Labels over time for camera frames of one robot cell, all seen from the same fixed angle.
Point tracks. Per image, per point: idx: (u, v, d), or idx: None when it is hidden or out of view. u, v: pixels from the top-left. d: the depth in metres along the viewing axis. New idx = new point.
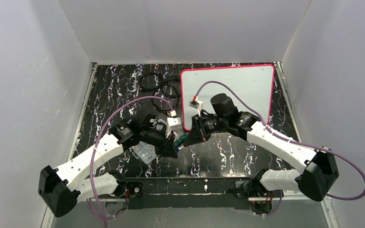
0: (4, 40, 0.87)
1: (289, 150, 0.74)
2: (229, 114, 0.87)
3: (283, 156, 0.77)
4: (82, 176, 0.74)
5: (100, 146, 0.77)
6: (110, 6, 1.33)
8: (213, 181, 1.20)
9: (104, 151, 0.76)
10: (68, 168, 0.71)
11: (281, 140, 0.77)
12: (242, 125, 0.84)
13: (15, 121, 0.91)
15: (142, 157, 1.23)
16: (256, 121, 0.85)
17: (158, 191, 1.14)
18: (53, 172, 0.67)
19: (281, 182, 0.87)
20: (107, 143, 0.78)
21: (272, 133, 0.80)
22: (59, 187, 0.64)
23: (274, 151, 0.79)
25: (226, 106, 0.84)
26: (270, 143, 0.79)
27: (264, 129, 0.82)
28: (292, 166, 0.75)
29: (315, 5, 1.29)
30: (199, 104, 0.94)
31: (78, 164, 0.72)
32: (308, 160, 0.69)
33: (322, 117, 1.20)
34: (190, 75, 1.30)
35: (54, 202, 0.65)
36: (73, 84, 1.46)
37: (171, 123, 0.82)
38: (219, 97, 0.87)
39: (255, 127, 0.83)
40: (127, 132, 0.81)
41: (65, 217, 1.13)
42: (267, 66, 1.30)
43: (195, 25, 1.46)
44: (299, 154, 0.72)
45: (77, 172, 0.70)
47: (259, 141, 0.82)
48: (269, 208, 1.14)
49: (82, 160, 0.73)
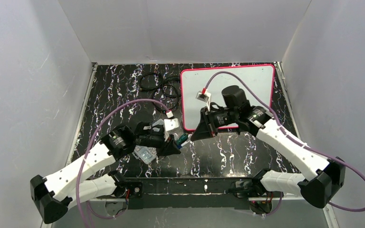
0: (4, 39, 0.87)
1: (302, 156, 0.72)
2: (241, 108, 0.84)
3: (292, 159, 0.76)
4: (72, 186, 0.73)
5: (89, 156, 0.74)
6: (110, 6, 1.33)
8: (213, 181, 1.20)
9: (92, 163, 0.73)
10: (56, 179, 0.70)
11: (294, 144, 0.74)
12: (254, 119, 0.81)
13: (15, 121, 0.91)
15: (142, 157, 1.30)
16: (270, 119, 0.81)
17: (158, 191, 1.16)
18: (41, 181, 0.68)
19: (282, 184, 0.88)
20: (97, 154, 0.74)
21: (285, 135, 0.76)
22: (43, 200, 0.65)
23: (283, 152, 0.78)
25: (237, 99, 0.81)
26: (282, 145, 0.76)
27: (278, 129, 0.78)
28: (300, 170, 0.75)
29: (315, 5, 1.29)
30: (208, 97, 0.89)
31: (66, 175, 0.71)
32: (320, 170, 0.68)
33: (322, 117, 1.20)
34: (190, 74, 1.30)
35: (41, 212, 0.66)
36: (73, 84, 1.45)
37: (169, 127, 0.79)
38: (230, 89, 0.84)
39: (268, 125, 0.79)
40: (120, 142, 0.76)
41: (65, 217, 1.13)
42: (267, 66, 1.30)
43: (195, 25, 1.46)
44: (311, 161, 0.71)
45: (63, 184, 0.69)
47: (270, 140, 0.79)
48: (269, 208, 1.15)
49: (71, 170, 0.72)
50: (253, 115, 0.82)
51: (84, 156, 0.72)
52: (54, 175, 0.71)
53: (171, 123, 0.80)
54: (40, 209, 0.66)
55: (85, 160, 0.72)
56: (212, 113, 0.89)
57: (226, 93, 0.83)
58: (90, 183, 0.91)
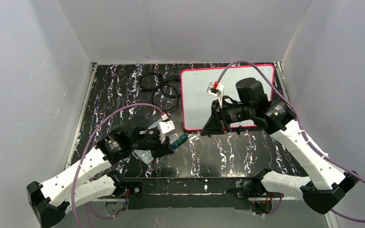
0: (4, 39, 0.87)
1: (320, 166, 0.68)
2: (258, 102, 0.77)
3: (306, 166, 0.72)
4: (69, 192, 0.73)
5: (85, 162, 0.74)
6: (110, 6, 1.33)
8: (213, 181, 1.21)
9: (89, 168, 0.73)
10: (52, 185, 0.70)
11: (314, 152, 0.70)
12: (273, 116, 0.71)
13: (16, 121, 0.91)
15: (142, 157, 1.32)
16: (292, 120, 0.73)
17: (158, 191, 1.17)
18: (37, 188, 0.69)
19: (283, 186, 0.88)
20: (93, 159, 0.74)
21: (308, 142, 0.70)
22: (40, 206, 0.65)
23: (298, 156, 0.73)
25: (254, 91, 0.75)
26: (300, 151, 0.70)
27: (299, 134, 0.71)
28: (310, 175, 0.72)
29: (315, 5, 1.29)
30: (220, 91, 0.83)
31: (62, 180, 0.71)
32: (335, 184, 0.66)
33: (322, 117, 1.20)
34: (190, 74, 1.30)
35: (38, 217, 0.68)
36: (73, 84, 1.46)
37: (165, 130, 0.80)
38: (247, 81, 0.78)
39: (289, 127, 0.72)
40: (115, 147, 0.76)
41: (66, 217, 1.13)
42: (267, 66, 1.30)
43: (195, 25, 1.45)
44: (328, 173, 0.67)
45: (60, 190, 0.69)
47: (288, 143, 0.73)
48: (269, 208, 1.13)
49: (67, 175, 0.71)
50: (273, 110, 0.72)
51: (80, 162, 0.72)
52: (50, 180, 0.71)
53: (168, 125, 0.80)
54: (36, 214, 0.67)
55: (81, 166, 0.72)
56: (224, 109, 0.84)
57: (241, 85, 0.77)
58: (89, 185, 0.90)
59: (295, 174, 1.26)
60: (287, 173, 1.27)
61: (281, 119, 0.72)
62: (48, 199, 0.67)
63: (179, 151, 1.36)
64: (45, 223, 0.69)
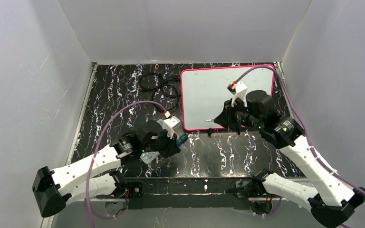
0: (4, 39, 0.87)
1: (328, 182, 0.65)
2: (268, 116, 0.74)
3: (314, 182, 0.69)
4: (77, 183, 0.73)
5: (98, 156, 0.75)
6: (110, 6, 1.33)
8: (213, 181, 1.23)
9: (101, 163, 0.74)
10: (63, 173, 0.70)
11: (323, 168, 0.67)
12: (282, 133, 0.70)
13: (16, 121, 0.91)
15: (142, 157, 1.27)
16: (301, 137, 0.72)
17: (158, 192, 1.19)
18: (48, 174, 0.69)
19: (288, 193, 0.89)
20: (106, 156, 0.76)
21: (316, 158, 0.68)
22: (49, 191, 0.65)
23: (306, 172, 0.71)
25: (264, 106, 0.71)
26: (309, 167, 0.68)
27: (308, 150, 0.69)
28: (319, 190, 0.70)
29: (315, 5, 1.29)
30: (237, 91, 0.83)
31: (74, 170, 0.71)
32: (345, 201, 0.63)
33: (322, 117, 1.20)
34: (189, 75, 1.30)
35: (42, 204, 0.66)
36: (73, 84, 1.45)
37: (171, 123, 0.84)
38: (258, 94, 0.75)
39: (298, 143, 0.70)
40: (128, 148, 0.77)
41: (66, 216, 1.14)
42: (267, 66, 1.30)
43: (195, 25, 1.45)
44: (338, 190, 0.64)
45: (70, 179, 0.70)
47: (297, 159, 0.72)
48: (269, 208, 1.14)
49: (79, 166, 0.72)
50: (282, 126, 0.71)
51: (94, 156, 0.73)
52: (62, 168, 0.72)
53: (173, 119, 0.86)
54: (42, 201, 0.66)
55: (94, 159, 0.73)
56: (235, 107, 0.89)
57: (252, 98, 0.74)
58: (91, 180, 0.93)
59: (295, 174, 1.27)
60: (287, 173, 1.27)
61: (290, 134, 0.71)
62: (56, 186, 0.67)
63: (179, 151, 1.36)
64: (46, 212, 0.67)
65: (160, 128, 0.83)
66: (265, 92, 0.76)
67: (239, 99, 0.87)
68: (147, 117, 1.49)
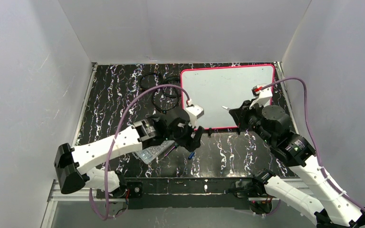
0: (4, 40, 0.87)
1: (337, 203, 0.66)
2: (281, 135, 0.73)
3: (323, 200, 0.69)
4: (96, 162, 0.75)
5: (119, 138, 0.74)
6: (111, 6, 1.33)
8: (213, 181, 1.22)
9: (120, 147, 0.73)
10: (83, 152, 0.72)
11: (332, 189, 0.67)
12: (294, 154, 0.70)
13: (15, 122, 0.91)
15: (142, 157, 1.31)
16: (312, 156, 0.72)
17: (158, 191, 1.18)
18: (68, 151, 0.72)
19: (292, 200, 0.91)
20: (127, 140, 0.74)
21: (327, 179, 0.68)
22: (69, 168, 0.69)
23: (315, 191, 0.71)
25: (281, 126, 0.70)
26: (318, 187, 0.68)
27: (318, 170, 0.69)
28: (326, 208, 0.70)
29: (315, 5, 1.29)
30: (260, 97, 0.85)
31: (93, 149, 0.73)
32: (353, 222, 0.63)
33: (322, 117, 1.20)
34: (190, 75, 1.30)
35: (62, 181, 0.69)
36: (73, 84, 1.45)
37: (195, 112, 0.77)
38: (275, 113, 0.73)
39: (309, 163, 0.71)
40: (151, 131, 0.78)
41: (67, 216, 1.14)
42: (267, 66, 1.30)
43: (195, 25, 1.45)
44: (347, 211, 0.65)
45: (90, 158, 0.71)
47: (307, 177, 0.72)
48: (269, 208, 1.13)
49: (99, 146, 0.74)
50: (292, 145, 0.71)
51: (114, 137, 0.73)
52: (81, 147, 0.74)
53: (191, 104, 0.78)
54: (62, 175, 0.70)
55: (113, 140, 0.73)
56: (253, 110, 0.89)
57: (268, 117, 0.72)
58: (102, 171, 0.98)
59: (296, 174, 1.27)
60: (287, 173, 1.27)
61: (301, 154, 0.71)
62: (75, 164, 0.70)
63: (179, 151, 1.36)
64: (67, 187, 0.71)
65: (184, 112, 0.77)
66: (282, 110, 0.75)
67: (258, 104, 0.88)
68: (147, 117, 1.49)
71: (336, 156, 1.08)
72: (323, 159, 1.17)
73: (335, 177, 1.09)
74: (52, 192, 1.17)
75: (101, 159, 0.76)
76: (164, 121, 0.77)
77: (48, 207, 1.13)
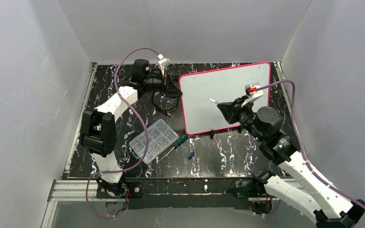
0: (3, 39, 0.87)
1: (325, 194, 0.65)
2: (272, 135, 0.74)
3: (313, 195, 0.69)
4: (118, 113, 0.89)
5: (120, 91, 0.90)
6: (111, 6, 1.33)
8: (213, 181, 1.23)
9: (127, 95, 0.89)
10: (105, 106, 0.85)
11: (319, 181, 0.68)
12: (280, 153, 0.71)
13: (16, 122, 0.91)
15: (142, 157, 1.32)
16: (296, 152, 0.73)
17: (158, 191, 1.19)
18: (93, 111, 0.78)
19: (291, 199, 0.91)
20: (127, 90, 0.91)
21: (312, 172, 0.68)
22: (106, 117, 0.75)
23: (305, 186, 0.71)
25: (273, 128, 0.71)
26: (305, 181, 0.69)
27: (303, 165, 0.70)
28: (319, 204, 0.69)
29: (316, 5, 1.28)
30: (253, 97, 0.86)
31: (112, 102, 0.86)
32: (343, 212, 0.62)
33: (322, 117, 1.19)
34: (188, 80, 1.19)
35: (103, 133, 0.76)
36: (73, 84, 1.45)
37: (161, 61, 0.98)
38: (269, 115, 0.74)
39: (294, 159, 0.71)
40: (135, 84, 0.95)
41: (67, 217, 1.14)
42: (264, 64, 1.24)
43: (195, 25, 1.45)
44: (336, 202, 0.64)
45: (113, 108, 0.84)
47: (294, 173, 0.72)
48: (269, 208, 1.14)
49: (113, 100, 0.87)
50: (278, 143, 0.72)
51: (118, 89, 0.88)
52: (101, 107, 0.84)
53: (160, 57, 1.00)
54: (102, 130, 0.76)
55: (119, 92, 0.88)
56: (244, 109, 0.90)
57: (262, 118, 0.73)
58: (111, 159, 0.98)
59: None
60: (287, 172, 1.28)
61: (286, 151, 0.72)
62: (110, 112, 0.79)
63: (179, 151, 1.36)
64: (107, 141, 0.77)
65: (146, 60, 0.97)
66: (275, 112, 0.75)
67: (250, 103, 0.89)
68: (147, 117, 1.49)
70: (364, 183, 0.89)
71: (336, 156, 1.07)
72: (322, 159, 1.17)
73: (334, 177, 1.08)
74: (52, 192, 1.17)
75: (120, 111, 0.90)
76: (136, 73, 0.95)
77: (48, 207, 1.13)
